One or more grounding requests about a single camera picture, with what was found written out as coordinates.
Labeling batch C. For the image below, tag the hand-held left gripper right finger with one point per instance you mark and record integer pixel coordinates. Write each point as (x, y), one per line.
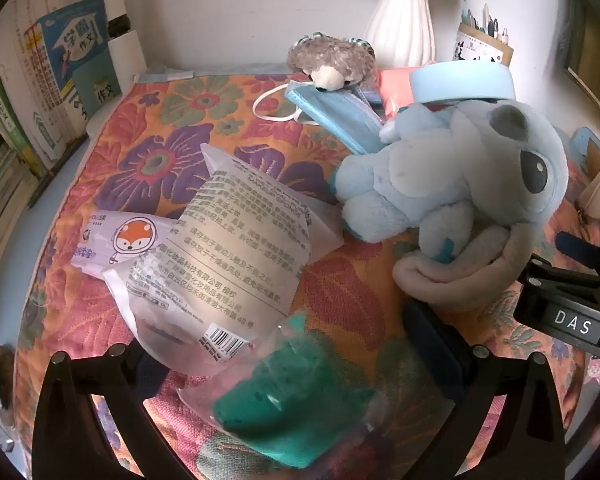
(430, 335)

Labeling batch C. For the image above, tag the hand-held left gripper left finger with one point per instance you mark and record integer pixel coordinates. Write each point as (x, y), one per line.
(122, 364)

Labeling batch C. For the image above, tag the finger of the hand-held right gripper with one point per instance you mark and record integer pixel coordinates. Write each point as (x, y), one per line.
(582, 252)

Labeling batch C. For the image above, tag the blue alien plush toy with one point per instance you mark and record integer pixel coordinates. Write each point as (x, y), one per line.
(430, 175)

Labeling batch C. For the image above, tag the large clear sponge packet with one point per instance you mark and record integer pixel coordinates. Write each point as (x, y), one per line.
(240, 250)

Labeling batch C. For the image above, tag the green sponge packet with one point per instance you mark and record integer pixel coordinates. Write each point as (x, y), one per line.
(280, 410)

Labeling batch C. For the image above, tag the brown hedgehog plush toy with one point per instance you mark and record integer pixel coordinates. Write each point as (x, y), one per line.
(330, 57)

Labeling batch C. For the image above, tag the blue case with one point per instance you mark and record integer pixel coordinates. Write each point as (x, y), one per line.
(587, 137)

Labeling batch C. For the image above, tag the fox print packet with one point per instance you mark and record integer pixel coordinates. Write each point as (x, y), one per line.
(130, 240)

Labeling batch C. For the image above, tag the brown pen holder box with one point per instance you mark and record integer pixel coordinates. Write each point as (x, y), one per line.
(480, 50)

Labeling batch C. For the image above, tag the stack of blue face masks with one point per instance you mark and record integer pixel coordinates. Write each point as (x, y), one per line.
(340, 115)

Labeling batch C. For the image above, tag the floral blanket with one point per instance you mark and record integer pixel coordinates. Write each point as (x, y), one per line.
(170, 125)

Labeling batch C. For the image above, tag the pink tissue packet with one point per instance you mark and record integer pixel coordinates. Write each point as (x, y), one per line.
(395, 90)

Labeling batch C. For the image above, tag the row of books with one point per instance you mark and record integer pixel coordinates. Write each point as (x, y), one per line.
(45, 85)

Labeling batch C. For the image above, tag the white ribbed vase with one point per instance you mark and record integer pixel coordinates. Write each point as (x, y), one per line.
(400, 20)

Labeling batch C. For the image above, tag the white post with black band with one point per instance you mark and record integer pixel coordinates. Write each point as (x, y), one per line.
(127, 45)

